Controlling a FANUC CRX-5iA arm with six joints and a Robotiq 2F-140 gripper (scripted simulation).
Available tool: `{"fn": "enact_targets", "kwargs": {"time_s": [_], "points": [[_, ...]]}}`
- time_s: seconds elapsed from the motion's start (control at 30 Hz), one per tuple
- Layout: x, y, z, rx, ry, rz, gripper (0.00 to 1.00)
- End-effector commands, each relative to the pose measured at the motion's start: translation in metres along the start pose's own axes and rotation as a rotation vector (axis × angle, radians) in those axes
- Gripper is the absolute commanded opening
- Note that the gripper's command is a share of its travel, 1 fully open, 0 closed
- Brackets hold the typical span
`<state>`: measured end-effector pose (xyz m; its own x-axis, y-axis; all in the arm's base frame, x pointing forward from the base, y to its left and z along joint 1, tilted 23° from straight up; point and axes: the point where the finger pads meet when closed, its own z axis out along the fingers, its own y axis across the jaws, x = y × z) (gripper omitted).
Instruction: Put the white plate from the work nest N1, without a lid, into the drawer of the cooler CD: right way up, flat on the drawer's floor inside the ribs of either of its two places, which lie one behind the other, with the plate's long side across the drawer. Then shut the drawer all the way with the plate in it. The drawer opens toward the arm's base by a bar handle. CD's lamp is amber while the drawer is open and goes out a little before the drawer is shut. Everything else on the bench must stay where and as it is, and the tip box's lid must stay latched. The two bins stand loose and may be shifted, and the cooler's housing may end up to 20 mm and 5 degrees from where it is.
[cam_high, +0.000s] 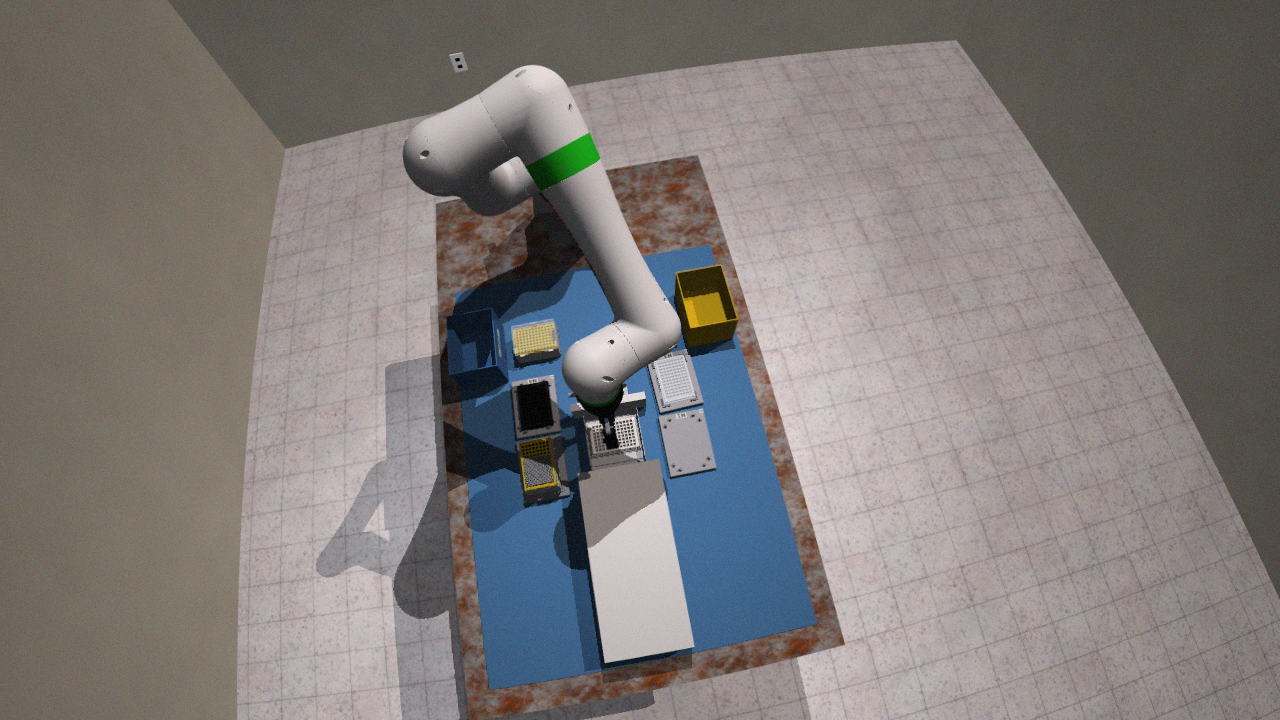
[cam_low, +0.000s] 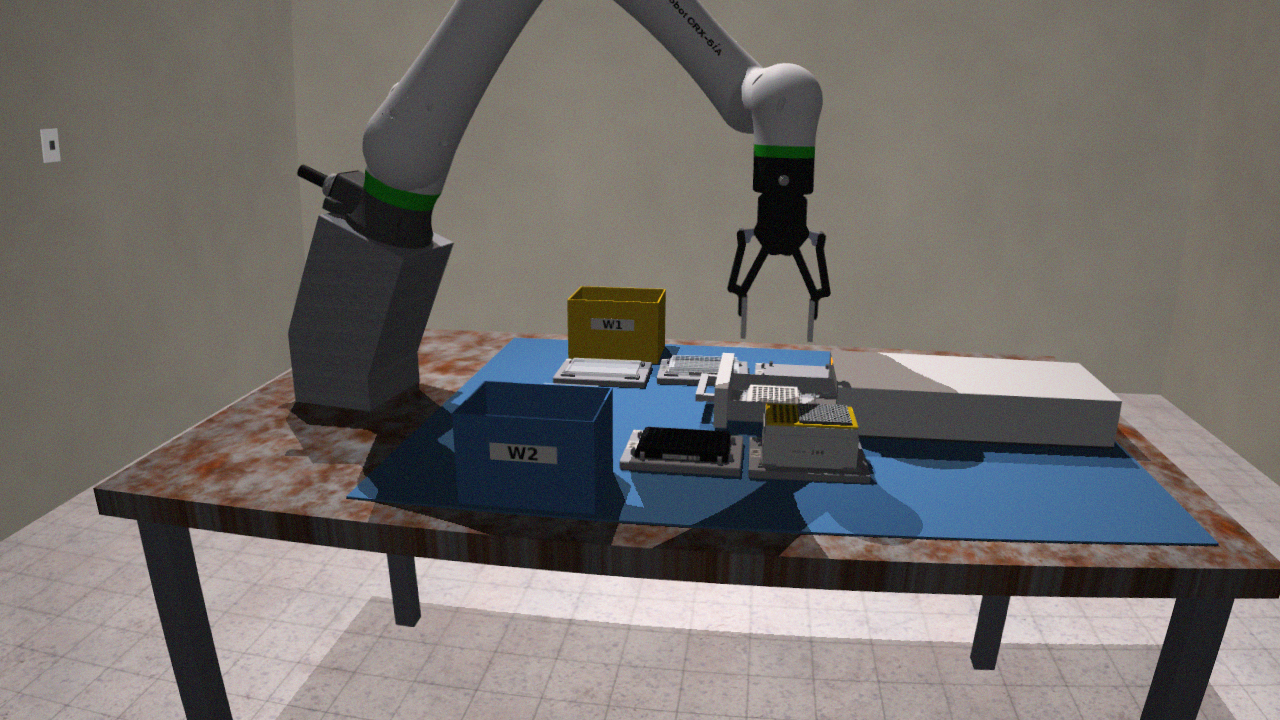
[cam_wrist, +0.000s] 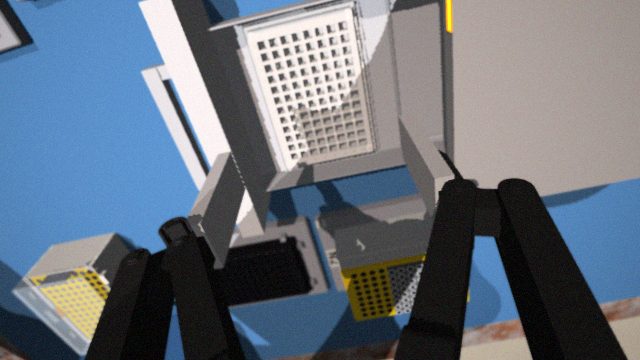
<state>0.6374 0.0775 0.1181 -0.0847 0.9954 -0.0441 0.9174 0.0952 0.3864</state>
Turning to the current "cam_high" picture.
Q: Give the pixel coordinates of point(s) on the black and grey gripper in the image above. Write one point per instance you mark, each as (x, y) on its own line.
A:
(611, 440)

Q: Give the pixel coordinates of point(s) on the blue bench mat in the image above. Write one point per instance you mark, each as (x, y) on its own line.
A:
(741, 570)

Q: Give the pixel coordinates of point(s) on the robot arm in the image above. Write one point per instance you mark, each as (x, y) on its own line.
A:
(544, 132)

